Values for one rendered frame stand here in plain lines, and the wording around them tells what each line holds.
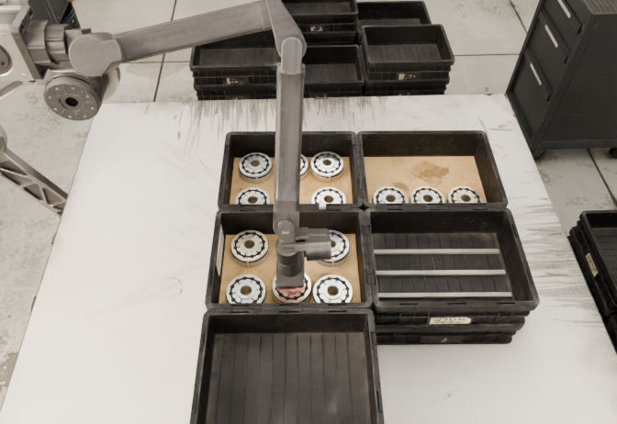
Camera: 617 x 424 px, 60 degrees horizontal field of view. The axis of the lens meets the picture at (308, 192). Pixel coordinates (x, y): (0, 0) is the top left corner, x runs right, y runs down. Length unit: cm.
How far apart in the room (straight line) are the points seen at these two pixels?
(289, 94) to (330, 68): 171
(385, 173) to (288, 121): 64
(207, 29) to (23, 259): 189
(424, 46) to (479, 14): 133
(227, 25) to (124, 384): 94
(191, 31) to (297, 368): 79
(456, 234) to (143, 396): 94
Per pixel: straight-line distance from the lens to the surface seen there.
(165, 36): 111
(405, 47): 279
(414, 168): 171
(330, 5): 307
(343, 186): 163
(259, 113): 206
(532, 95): 297
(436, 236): 156
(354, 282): 144
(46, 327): 168
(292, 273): 127
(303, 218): 146
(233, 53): 273
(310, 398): 131
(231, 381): 134
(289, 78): 109
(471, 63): 361
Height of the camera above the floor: 207
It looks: 50 degrees down
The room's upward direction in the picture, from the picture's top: straight up
